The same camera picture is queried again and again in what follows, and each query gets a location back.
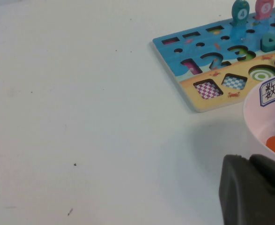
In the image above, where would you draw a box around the pink plastic bowl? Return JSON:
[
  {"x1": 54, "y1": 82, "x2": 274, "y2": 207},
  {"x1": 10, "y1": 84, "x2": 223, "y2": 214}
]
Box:
[{"x1": 242, "y1": 73, "x2": 275, "y2": 166}]

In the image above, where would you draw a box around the white label reading 数字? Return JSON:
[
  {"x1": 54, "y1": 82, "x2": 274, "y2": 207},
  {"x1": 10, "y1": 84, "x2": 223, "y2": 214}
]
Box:
[{"x1": 259, "y1": 74, "x2": 275, "y2": 107}]

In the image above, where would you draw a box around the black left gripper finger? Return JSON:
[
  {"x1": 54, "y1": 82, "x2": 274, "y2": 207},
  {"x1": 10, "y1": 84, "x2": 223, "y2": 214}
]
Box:
[{"x1": 218, "y1": 153, "x2": 275, "y2": 225}]

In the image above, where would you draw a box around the teal wooden number 4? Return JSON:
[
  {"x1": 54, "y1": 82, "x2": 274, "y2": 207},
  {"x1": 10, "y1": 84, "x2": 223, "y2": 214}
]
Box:
[{"x1": 261, "y1": 32, "x2": 275, "y2": 53}]

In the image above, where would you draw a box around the pink fish peg number 5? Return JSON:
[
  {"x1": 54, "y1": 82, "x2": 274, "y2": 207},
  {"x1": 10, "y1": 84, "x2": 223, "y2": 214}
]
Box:
[{"x1": 254, "y1": 0, "x2": 275, "y2": 21}]

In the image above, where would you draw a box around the colourful wooden puzzle board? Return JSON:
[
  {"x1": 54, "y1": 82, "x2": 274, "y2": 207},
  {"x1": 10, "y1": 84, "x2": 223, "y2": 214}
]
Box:
[{"x1": 152, "y1": 10, "x2": 275, "y2": 113}]

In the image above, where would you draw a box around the teal fish peg number 4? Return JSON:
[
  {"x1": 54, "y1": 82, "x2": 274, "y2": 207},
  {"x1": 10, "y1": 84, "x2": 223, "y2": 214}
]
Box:
[{"x1": 230, "y1": 0, "x2": 249, "y2": 27}]

